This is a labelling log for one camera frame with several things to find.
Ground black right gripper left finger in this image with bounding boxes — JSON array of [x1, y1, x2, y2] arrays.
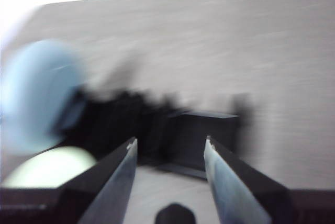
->
[[0, 137, 139, 224]]

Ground blue round plate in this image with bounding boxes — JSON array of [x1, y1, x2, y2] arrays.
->
[[0, 39, 88, 149]]

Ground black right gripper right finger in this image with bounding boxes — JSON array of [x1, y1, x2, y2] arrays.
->
[[204, 135, 335, 224]]

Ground black plastic plate rack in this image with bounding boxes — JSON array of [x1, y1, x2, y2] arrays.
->
[[56, 87, 253, 181]]

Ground green round plate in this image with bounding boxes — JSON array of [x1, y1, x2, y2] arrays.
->
[[0, 145, 96, 189]]

